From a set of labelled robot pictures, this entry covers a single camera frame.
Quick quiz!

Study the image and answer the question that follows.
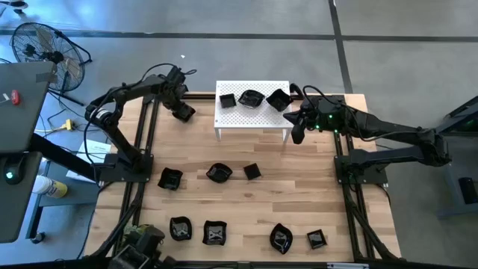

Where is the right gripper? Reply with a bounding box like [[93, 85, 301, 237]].
[[282, 97, 344, 145]]

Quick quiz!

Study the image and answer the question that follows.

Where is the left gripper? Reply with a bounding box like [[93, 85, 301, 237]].
[[161, 84, 196, 123]]

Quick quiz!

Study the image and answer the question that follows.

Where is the wavy square black plate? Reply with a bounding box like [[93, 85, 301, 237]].
[[202, 220, 228, 247], [169, 216, 193, 242], [157, 167, 184, 191], [265, 88, 294, 113]]

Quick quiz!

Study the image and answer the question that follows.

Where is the small square black plate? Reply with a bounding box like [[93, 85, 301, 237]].
[[306, 229, 329, 250], [243, 162, 263, 181], [219, 93, 238, 109]]

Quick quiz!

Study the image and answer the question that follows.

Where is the leaf shaped black plate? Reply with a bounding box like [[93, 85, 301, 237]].
[[238, 89, 266, 109], [269, 223, 294, 256], [205, 162, 234, 184]]

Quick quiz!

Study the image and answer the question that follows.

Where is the white perforated shelf riser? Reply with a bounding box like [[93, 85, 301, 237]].
[[214, 80, 294, 143]]

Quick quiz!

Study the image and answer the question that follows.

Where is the white paper sheet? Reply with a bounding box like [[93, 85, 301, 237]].
[[66, 140, 112, 184]]

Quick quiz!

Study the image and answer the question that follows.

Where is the black floor fan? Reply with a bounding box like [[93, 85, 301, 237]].
[[10, 21, 93, 108]]

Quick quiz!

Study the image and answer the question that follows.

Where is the white bottle yellow label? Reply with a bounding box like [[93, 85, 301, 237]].
[[32, 175, 69, 199]]

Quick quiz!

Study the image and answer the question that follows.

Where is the dark gray operator cart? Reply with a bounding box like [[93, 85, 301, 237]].
[[0, 61, 100, 246]]

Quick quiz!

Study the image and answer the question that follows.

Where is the black diagonal stand strut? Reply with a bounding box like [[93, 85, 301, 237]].
[[435, 96, 478, 137]]

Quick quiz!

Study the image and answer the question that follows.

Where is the black device green light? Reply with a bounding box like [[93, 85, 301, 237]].
[[2, 155, 28, 186]]

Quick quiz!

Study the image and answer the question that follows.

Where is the black box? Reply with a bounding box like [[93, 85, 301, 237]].
[[458, 176, 478, 205]]

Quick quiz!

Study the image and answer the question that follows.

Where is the black metal table frame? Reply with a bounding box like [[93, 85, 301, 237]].
[[84, 93, 403, 269]]

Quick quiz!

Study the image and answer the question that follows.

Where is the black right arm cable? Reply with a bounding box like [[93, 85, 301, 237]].
[[289, 82, 359, 141]]

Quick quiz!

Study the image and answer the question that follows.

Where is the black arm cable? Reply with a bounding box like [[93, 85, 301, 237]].
[[289, 82, 359, 141], [84, 62, 198, 167]]

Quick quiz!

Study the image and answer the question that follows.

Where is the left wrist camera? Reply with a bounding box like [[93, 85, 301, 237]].
[[167, 66, 187, 87]]

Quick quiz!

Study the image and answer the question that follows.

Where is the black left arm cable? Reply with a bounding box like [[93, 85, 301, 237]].
[[84, 62, 198, 167]]

